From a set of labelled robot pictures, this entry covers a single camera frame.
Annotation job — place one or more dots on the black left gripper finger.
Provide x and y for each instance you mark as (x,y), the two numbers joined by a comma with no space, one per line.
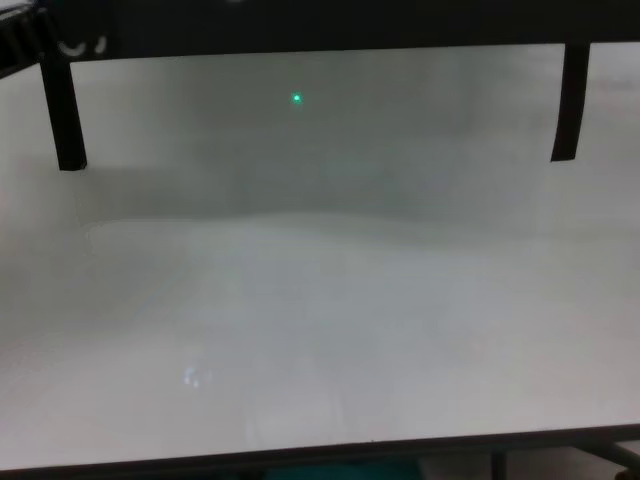
(25,42)

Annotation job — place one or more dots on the black AI robotics poster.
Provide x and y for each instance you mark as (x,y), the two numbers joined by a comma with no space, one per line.
(350,25)

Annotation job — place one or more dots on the teal object under table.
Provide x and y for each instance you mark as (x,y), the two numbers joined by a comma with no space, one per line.
(340,472)

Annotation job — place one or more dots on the black tape frame outline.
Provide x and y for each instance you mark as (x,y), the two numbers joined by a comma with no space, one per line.
(70,125)

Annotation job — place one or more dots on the dark table frame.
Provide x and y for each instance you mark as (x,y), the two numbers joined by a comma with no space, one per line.
(498,467)

